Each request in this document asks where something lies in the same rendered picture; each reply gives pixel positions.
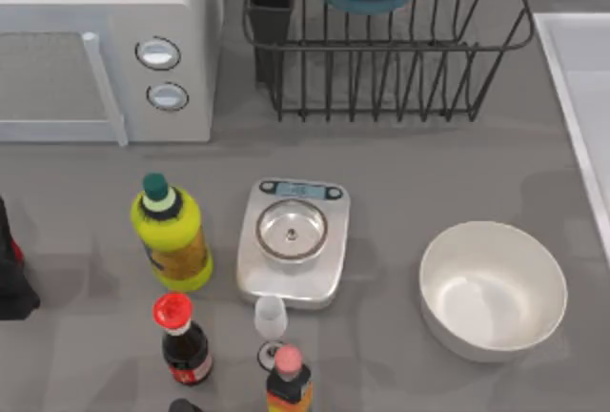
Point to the round microwave knob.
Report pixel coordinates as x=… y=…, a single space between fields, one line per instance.
x=157 y=53
x=167 y=96

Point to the dark bottle with red cap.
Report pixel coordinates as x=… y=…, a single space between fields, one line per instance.
x=183 y=345

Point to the white bowl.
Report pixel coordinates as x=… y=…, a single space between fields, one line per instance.
x=493 y=290

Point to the silver kitchen scale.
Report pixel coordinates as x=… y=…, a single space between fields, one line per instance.
x=293 y=245

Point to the yellow-green bottle with green cap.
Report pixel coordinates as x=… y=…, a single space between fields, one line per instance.
x=174 y=235

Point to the orange bottle with pink cap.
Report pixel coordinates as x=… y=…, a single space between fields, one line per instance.
x=289 y=383

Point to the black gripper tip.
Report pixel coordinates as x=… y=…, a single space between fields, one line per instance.
x=12 y=269

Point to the black cutlery holder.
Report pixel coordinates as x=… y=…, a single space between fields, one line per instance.
x=270 y=6

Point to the clear wine glass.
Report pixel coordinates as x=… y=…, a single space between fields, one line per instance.
x=270 y=319

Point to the pale microwave oven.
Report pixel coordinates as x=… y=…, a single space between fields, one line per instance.
x=157 y=11

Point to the black bottle cap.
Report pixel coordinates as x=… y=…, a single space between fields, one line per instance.
x=185 y=406

